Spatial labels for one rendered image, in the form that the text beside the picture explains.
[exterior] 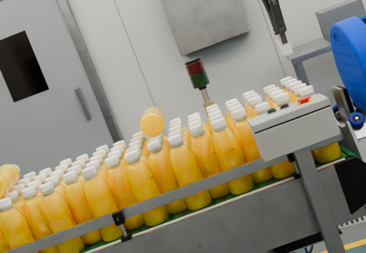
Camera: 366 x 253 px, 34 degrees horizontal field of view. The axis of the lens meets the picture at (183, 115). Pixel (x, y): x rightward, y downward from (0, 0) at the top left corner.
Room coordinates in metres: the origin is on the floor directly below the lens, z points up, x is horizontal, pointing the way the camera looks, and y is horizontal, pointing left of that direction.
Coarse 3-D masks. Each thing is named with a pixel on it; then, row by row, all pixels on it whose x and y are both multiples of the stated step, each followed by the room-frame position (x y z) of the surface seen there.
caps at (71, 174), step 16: (208, 112) 1.82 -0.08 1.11; (176, 128) 1.74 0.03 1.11; (192, 128) 1.63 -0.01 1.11; (160, 144) 1.65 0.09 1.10; (64, 160) 1.94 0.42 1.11; (80, 160) 1.82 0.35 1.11; (96, 160) 1.70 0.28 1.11; (112, 160) 1.64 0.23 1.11; (128, 160) 1.61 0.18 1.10; (32, 176) 1.92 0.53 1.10; (64, 176) 1.65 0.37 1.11; (16, 192) 1.71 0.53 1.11; (32, 192) 1.66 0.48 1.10
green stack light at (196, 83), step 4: (200, 72) 2.10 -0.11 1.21; (204, 72) 2.11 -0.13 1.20; (192, 76) 2.11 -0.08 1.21; (196, 76) 2.10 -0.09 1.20; (200, 76) 2.10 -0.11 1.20; (204, 76) 2.11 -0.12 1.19; (192, 80) 2.11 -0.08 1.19; (196, 80) 2.10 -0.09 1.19; (200, 80) 2.10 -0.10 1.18; (204, 80) 2.10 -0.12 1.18; (208, 80) 2.12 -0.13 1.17; (192, 84) 2.12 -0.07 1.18; (196, 84) 2.10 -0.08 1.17; (200, 84) 2.10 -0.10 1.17; (204, 84) 2.10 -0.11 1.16; (196, 88) 2.11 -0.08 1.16
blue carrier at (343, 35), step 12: (336, 24) 1.74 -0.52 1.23; (348, 24) 1.69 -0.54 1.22; (360, 24) 1.67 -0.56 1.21; (336, 36) 1.78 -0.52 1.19; (348, 36) 1.66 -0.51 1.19; (360, 36) 1.64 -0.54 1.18; (336, 48) 1.81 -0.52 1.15; (348, 48) 1.68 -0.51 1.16; (360, 48) 1.62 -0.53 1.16; (336, 60) 1.86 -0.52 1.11; (348, 60) 1.72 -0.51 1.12; (360, 60) 1.61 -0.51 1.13; (348, 72) 1.77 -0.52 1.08; (360, 72) 1.64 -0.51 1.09; (348, 84) 1.81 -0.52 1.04; (360, 84) 1.68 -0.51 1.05; (360, 96) 1.72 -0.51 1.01; (360, 108) 1.76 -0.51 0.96
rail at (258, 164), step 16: (320, 144) 1.55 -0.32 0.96; (256, 160) 1.56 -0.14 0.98; (272, 160) 1.56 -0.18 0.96; (224, 176) 1.56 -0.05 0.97; (240, 176) 1.56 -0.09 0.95; (176, 192) 1.57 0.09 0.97; (192, 192) 1.57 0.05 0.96; (128, 208) 1.58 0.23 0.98; (144, 208) 1.57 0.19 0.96; (80, 224) 1.58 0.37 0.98; (96, 224) 1.58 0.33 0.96; (48, 240) 1.59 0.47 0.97; (64, 240) 1.59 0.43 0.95
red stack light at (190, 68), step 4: (200, 60) 2.11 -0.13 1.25; (192, 64) 2.10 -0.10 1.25; (196, 64) 2.10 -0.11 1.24; (200, 64) 2.11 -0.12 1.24; (188, 68) 2.11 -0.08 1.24; (192, 68) 2.10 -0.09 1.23; (196, 68) 2.10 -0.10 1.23; (200, 68) 2.10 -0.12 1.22; (204, 68) 2.12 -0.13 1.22; (188, 72) 2.12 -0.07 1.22; (192, 72) 2.10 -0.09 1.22; (196, 72) 2.10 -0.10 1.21
